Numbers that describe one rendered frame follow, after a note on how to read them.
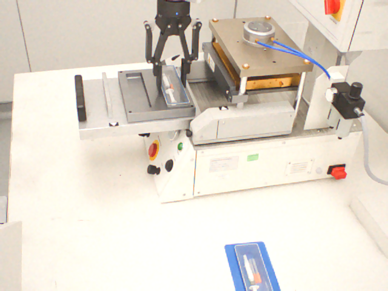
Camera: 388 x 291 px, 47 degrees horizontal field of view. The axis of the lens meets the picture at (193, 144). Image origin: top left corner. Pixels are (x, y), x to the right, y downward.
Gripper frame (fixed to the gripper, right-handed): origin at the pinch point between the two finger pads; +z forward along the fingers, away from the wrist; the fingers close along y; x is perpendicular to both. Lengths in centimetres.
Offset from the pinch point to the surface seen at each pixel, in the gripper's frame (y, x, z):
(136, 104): 9.5, 4.2, 5.0
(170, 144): 1.0, 6.4, 17.0
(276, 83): -24.0, 10.0, -1.7
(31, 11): 45, -141, 40
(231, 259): -7.6, 36.9, 27.9
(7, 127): 68, -127, 103
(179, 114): -0.1, 9.8, 5.0
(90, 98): 20.2, -1.7, 6.1
